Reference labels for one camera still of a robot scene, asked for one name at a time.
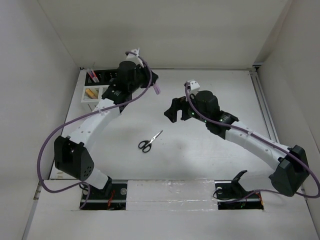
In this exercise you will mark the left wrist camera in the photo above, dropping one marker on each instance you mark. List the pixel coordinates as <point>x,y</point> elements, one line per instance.
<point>133,55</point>

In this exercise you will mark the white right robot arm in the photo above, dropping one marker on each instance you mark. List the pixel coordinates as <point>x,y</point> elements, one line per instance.
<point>288,163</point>

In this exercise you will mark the purple highlighter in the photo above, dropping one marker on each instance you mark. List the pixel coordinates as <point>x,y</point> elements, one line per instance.
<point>156,88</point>

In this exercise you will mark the black slotted organizer box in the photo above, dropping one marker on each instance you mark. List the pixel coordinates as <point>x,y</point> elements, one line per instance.
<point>104,76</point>

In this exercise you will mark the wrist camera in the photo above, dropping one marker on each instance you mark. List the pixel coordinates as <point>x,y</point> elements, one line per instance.
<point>192,86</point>
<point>133,55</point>

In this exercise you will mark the black handled scissors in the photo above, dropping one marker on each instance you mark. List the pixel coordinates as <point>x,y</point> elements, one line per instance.
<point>146,145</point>

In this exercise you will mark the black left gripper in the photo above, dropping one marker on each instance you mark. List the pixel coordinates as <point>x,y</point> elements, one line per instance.
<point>142,69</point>

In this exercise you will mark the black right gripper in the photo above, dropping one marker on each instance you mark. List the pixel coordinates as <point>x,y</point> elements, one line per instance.
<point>171,113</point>

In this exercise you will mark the orange highlighter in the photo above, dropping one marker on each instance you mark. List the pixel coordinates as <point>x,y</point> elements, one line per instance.
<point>91,94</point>

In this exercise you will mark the white slotted organizer box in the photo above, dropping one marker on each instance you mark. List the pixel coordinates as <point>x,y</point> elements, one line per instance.
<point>90,104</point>

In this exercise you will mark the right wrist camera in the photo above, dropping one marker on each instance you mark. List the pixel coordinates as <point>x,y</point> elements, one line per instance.
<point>192,86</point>

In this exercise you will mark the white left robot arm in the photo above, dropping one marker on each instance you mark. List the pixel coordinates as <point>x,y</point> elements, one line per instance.
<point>72,153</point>

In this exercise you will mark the red pen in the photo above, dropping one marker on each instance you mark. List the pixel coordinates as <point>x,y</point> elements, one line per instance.
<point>92,76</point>

